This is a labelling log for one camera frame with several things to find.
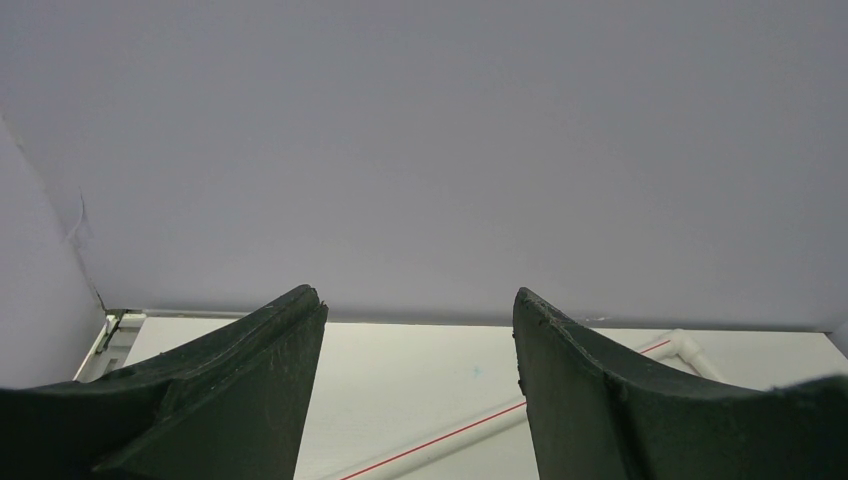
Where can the white pipe frame with tees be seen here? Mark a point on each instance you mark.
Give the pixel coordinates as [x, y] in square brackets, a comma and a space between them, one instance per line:
[496, 443]

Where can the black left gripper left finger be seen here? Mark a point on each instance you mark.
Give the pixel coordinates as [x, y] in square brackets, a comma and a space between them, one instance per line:
[231, 404]

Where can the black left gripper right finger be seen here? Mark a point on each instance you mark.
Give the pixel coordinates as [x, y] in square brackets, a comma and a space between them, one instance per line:
[599, 410]

